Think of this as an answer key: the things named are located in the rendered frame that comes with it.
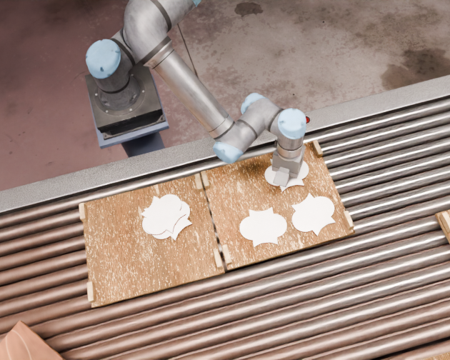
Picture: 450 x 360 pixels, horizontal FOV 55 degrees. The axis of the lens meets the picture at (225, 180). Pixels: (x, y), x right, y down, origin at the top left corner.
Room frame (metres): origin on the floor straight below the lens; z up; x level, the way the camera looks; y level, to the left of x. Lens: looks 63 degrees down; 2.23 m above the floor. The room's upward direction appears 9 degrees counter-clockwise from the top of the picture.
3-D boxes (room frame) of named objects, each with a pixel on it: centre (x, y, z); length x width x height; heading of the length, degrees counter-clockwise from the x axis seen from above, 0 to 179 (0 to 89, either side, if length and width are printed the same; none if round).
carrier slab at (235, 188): (0.56, -0.15, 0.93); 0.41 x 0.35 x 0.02; 97
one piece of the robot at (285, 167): (0.63, -0.19, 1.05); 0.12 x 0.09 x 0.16; 149
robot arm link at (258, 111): (0.71, -0.13, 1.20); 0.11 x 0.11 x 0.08; 41
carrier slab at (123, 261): (0.51, 0.27, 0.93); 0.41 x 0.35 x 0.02; 96
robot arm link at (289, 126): (0.65, -0.20, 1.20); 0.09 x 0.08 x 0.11; 41
